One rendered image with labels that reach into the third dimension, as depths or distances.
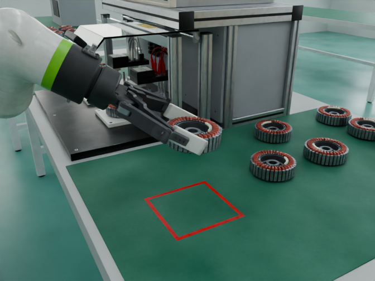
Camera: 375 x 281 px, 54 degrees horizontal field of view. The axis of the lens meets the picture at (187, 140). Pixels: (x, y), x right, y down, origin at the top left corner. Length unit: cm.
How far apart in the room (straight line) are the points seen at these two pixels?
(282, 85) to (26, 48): 89
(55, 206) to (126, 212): 146
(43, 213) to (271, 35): 155
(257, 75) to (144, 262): 75
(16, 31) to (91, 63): 12
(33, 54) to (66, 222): 153
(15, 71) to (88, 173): 39
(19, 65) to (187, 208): 43
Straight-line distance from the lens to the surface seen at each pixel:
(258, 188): 88
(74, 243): 194
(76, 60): 64
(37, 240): 202
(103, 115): 123
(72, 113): 131
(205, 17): 105
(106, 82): 64
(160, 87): 127
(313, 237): 76
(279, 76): 128
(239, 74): 117
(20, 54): 64
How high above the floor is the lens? 121
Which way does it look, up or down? 25 degrees down
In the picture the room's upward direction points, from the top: straight up
